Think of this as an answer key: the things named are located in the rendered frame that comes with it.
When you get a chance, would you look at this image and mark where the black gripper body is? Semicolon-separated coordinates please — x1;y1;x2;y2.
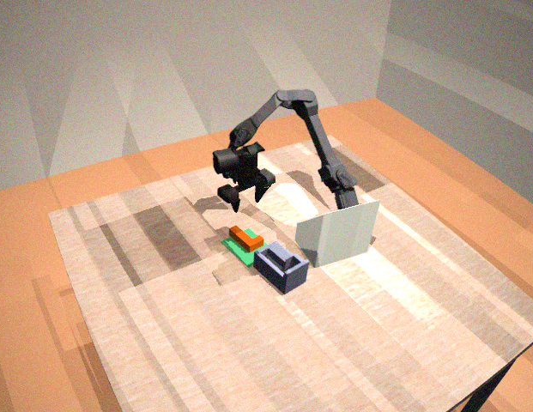
217;166;276;203

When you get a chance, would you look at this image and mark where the orange l-shaped part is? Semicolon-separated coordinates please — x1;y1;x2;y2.
229;226;264;253

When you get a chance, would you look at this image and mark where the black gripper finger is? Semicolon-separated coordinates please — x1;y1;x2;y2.
255;183;271;203
231;198;240;213

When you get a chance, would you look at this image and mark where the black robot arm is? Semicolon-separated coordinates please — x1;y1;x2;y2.
213;89;362;210

